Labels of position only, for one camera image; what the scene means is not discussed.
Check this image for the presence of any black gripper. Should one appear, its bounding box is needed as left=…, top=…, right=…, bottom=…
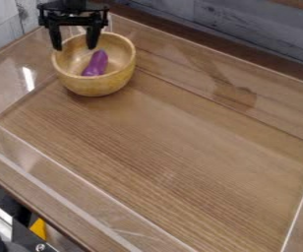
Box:
left=38, top=0, right=110, bottom=51

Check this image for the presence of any purple toy eggplant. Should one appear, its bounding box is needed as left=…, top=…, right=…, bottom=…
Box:
left=82, top=50, right=109, bottom=77

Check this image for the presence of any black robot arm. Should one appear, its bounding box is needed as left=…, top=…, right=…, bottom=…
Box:
left=38, top=0, right=110, bottom=51

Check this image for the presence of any brown wooden bowl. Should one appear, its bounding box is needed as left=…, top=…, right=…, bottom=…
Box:
left=51, top=31, right=137, bottom=96

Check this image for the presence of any yellow black equipment base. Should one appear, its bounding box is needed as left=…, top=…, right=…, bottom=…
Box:
left=10, top=218, right=67, bottom=252

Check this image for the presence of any clear acrylic tray wall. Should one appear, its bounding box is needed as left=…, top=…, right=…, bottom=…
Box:
left=0, top=15, right=303, bottom=252

